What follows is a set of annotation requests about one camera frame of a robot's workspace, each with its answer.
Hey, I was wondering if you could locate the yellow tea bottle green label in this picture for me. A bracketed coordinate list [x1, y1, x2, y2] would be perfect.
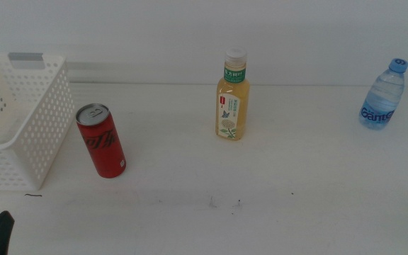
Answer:
[215, 47, 251, 142]

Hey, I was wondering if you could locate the red cola can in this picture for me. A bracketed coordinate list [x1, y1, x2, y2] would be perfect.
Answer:
[75, 103, 127, 179]

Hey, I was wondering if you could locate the clear water bottle blue cap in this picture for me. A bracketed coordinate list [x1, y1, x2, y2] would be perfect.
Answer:
[358, 57, 408, 130]

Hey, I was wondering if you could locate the white perforated plastic basket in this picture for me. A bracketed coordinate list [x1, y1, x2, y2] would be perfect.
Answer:
[0, 52, 76, 191]

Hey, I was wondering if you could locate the pale grey wall trunking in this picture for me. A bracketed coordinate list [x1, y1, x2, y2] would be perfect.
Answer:
[7, 52, 225, 85]

